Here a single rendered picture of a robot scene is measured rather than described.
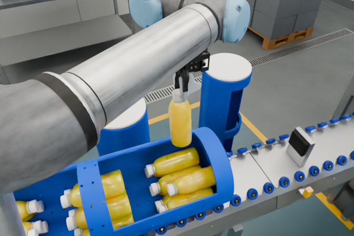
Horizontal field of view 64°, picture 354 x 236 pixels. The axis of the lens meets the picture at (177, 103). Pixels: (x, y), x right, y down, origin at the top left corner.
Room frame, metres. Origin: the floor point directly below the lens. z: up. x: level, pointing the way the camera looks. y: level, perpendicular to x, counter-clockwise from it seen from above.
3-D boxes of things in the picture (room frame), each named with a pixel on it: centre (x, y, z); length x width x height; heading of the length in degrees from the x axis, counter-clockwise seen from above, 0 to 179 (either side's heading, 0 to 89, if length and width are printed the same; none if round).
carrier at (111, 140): (1.01, 0.29, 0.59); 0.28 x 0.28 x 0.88
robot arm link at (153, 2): (0.54, 0.02, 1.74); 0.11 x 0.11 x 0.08; 54
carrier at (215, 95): (1.37, -0.29, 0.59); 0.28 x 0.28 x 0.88
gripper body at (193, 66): (0.64, -0.03, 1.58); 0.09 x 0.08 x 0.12; 111
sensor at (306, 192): (0.65, -0.52, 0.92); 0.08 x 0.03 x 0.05; 21
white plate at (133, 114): (1.01, 0.29, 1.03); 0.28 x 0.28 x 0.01
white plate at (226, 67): (1.37, -0.29, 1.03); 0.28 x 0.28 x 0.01
